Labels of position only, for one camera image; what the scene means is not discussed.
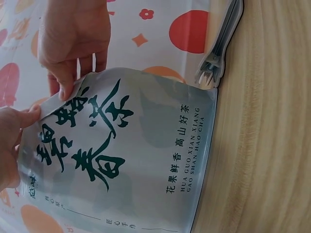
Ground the person's right hand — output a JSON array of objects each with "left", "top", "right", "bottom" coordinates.
[{"left": 37, "top": 0, "right": 112, "bottom": 101}]

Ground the clear bag of plastic forks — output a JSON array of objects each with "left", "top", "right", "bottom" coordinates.
[{"left": 194, "top": 0, "right": 244, "bottom": 89}]

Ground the grey-green tea pouch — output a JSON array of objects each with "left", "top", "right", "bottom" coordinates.
[{"left": 18, "top": 67, "right": 220, "bottom": 233}]

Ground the person's left hand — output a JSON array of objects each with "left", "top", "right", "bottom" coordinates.
[{"left": 0, "top": 104, "right": 42, "bottom": 194}]

